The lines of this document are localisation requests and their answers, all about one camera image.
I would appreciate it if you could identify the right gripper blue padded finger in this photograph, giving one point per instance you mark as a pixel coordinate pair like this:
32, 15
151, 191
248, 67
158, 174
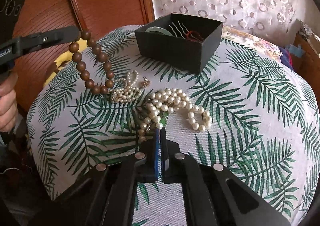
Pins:
147, 170

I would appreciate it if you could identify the right gripper dark padded finger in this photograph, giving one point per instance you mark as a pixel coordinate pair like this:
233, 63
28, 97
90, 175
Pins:
171, 159

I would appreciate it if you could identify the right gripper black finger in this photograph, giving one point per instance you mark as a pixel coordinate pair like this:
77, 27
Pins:
50, 38

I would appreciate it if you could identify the purple crystal flower hairpin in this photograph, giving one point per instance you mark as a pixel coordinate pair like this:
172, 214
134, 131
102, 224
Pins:
179, 30

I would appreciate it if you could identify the green jade bangle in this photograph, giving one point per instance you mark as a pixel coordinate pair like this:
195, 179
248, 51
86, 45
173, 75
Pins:
158, 30

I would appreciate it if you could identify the black open jewelry box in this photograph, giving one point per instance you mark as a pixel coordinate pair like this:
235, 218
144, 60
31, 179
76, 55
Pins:
191, 54

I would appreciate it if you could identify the person's left hand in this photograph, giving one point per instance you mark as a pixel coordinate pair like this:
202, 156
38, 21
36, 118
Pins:
8, 104

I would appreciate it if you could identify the small gold earring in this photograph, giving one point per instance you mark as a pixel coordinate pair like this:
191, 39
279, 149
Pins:
145, 83

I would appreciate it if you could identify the palm leaf printed cloth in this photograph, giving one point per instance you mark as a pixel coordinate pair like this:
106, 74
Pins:
264, 128

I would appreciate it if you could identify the floral bed quilt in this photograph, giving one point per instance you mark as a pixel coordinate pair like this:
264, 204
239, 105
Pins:
251, 41

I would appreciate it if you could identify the navy blue blanket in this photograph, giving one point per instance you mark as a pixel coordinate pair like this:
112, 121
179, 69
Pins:
285, 58

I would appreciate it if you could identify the wooden side cabinet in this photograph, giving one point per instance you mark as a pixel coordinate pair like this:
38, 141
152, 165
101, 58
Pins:
307, 66

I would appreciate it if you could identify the blue bag by cabinet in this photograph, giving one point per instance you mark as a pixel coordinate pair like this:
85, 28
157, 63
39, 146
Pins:
295, 50

